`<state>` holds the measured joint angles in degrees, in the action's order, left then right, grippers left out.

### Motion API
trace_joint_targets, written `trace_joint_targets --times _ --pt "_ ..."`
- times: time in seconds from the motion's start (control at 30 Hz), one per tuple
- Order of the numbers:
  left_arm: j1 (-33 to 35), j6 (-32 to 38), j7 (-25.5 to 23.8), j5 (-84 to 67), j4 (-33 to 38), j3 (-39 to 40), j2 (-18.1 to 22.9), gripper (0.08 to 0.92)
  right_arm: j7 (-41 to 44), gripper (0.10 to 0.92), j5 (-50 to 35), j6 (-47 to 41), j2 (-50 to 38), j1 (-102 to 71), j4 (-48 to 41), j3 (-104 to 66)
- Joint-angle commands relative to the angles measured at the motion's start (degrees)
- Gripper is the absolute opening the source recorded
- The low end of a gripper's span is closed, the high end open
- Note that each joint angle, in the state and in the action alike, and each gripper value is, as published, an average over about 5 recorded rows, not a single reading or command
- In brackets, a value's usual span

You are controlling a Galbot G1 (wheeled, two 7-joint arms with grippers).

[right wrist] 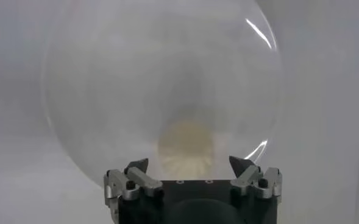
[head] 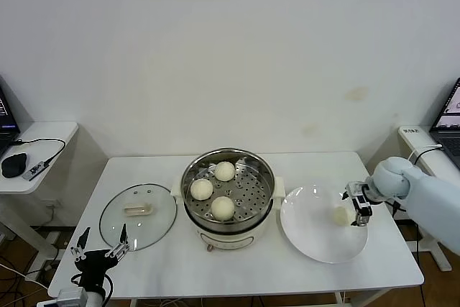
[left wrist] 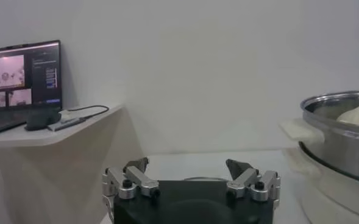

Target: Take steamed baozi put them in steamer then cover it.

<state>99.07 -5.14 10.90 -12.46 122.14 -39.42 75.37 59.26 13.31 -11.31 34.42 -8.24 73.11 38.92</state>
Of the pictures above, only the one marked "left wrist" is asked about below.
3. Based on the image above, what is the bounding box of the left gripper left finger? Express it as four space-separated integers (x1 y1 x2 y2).
102 156 160 200

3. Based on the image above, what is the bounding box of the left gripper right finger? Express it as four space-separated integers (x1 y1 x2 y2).
226 158 281 203

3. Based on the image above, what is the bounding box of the white desk with mouse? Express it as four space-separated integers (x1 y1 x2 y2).
0 103 145 224

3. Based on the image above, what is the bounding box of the grey USB hub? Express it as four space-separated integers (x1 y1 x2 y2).
47 117 87 132

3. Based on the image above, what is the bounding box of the black computer mouse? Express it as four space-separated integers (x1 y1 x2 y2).
24 108 62 131

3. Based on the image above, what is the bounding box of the black laptop beside mouse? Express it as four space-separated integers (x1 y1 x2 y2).
0 39 63 136

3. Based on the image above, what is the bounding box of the black USB hub cable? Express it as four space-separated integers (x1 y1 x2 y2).
66 105 110 121

